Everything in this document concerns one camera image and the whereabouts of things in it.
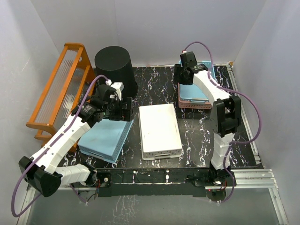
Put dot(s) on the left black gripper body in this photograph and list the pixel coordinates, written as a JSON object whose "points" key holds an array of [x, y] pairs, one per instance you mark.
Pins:
{"points": [[114, 112]]}

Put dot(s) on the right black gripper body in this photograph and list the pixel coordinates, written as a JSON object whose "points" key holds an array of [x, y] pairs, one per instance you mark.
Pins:
{"points": [[180, 77]]}

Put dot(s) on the dark blue perforated basket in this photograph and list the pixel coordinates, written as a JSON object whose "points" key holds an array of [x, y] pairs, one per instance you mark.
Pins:
{"points": [[192, 94]]}

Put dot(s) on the light blue perforated basket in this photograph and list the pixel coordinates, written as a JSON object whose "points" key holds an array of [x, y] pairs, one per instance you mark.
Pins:
{"points": [[105, 140]]}

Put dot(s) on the white perforated basket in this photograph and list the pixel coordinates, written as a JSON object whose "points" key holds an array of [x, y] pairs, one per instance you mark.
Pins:
{"points": [[159, 132]]}

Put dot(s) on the large black plastic bucket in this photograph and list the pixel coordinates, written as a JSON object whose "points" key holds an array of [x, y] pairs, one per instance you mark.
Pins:
{"points": [[115, 63]]}

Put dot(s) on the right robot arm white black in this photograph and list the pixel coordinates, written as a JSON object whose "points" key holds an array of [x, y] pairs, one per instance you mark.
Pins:
{"points": [[225, 115]]}

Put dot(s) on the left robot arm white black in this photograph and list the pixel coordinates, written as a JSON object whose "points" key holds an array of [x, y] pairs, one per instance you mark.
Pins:
{"points": [[42, 170]]}

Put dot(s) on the pink perforated basket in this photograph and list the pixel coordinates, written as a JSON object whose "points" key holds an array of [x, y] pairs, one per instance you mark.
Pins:
{"points": [[186, 105]]}

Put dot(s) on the orange wooden rack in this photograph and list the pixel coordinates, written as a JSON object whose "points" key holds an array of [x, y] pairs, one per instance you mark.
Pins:
{"points": [[72, 73]]}

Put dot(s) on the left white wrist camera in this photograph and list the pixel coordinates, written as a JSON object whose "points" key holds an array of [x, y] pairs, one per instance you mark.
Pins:
{"points": [[118, 86]]}

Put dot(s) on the black front mounting rail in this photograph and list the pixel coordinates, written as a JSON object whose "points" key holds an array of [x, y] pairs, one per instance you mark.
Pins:
{"points": [[154, 181]]}

